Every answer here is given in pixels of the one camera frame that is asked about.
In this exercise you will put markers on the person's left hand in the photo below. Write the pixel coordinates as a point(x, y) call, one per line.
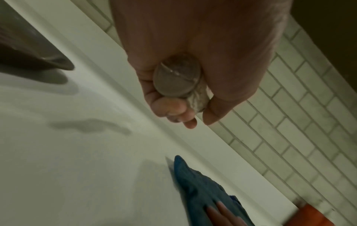
point(212, 35)

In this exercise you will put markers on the person's right hand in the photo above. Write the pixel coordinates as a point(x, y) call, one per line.
point(226, 217)

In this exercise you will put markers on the blue cleaning cloth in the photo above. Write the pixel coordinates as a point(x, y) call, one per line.
point(200, 194)

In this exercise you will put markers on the grey round bottle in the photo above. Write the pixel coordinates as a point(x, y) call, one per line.
point(178, 77)

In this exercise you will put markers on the orange container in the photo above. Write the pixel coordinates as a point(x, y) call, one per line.
point(312, 215)

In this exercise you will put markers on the dark cabinet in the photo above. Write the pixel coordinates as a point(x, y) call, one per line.
point(326, 19)

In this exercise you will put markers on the dark metal bowl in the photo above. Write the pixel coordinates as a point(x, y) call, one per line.
point(30, 39)

